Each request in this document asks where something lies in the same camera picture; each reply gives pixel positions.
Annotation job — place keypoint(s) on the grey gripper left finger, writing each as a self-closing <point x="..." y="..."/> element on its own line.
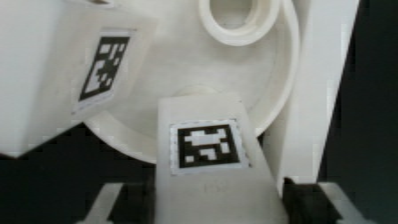
<point x="122" y="205"/>

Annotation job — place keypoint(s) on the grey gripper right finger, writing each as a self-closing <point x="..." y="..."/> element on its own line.
<point x="316" y="204"/>

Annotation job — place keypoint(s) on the white stool leg back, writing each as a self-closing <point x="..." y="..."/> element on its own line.
<point x="215" y="186"/>

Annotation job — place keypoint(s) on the white stool leg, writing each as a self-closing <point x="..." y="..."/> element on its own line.
<point x="72" y="46"/>
<point x="215" y="186"/>

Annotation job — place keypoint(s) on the white stool leg front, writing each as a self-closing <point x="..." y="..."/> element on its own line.
<point x="72" y="46"/>

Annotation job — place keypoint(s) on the white right fence bar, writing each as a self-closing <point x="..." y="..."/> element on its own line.
<point x="295" y="136"/>

